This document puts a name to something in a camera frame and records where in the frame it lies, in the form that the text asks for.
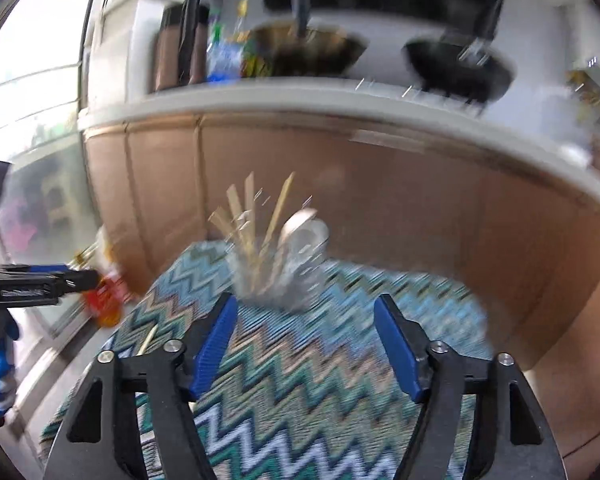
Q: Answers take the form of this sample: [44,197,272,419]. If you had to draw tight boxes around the black wok with lid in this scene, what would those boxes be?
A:
[402,0,516,106]

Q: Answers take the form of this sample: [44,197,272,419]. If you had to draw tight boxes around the blue white salt bag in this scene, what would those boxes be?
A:
[207,42,242,82]

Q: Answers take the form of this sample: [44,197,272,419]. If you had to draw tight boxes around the wire utensil holder clear cup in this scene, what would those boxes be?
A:
[226,207,329,312]

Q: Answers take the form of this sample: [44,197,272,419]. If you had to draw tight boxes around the cream chopstick short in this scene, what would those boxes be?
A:
[136,324,158,356]

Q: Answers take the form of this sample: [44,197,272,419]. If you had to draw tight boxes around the bronze wok with handle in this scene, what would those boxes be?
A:
[249,0,368,77]

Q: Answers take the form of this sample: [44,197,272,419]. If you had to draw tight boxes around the green cap bottle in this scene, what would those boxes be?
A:
[208,21,222,49]

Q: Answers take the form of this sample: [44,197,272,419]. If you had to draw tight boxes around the copper knife block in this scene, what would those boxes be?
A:
[152,0,210,92]

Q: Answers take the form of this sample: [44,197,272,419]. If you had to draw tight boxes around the cream white ceramic spoon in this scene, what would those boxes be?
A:
[275,207,317,270]

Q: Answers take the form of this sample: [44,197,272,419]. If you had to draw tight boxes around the cream chopstick curved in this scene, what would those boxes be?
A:
[258,171,296,266]

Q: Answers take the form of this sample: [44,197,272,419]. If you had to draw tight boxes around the dark sauce bottle yellow label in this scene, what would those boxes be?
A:
[242,42,272,79]

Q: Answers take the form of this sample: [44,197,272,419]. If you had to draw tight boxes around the clear bottle yellow cap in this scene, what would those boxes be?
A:
[232,0,249,44]

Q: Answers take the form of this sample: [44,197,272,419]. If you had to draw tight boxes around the zigzag knitted mat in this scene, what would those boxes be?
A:
[40,238,496,480]

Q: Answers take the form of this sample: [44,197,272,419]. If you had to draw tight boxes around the copper lower cabinets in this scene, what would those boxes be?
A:
[85,112,600,463]

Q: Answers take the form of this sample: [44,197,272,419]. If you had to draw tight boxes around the amber cooking oil bottle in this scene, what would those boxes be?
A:
[70,226,132,328]

